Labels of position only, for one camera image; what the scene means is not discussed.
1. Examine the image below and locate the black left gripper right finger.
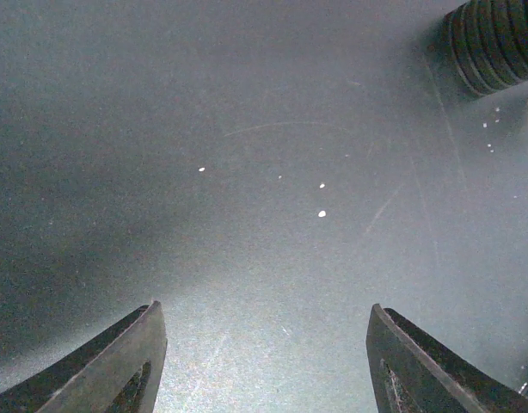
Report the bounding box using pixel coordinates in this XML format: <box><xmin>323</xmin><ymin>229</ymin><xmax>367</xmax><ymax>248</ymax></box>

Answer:
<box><xmin>365</xmin><ymin>304</ymin><xmax>528</xmax><ymax>412</ymax></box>

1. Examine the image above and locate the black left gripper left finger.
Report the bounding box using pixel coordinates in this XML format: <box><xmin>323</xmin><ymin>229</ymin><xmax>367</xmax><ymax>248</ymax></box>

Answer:
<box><xmin>0</xmin><ymin>301</ymin><xmax>167</xmax><ymax>412</ymax></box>

